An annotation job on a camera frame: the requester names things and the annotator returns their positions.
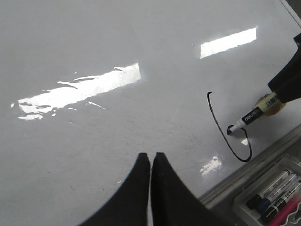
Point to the white whiteboard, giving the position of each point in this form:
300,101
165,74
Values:
86,85

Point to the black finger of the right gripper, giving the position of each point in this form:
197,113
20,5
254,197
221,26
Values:
287,83

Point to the white black whiteboard marker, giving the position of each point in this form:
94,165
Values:
260,108

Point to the blue capped marker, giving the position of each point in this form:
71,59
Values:
276,192

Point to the pink marker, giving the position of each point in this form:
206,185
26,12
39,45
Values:
290,208

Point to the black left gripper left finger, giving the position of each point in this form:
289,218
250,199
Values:
128,206

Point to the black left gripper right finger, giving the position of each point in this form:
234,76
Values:
172,203

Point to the white plastic marker box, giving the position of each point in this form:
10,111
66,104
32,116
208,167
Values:
252,217

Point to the grey aluminium whiteboard tray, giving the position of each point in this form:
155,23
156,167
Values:
231,186

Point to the black capped marker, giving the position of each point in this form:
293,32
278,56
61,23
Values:
276,180

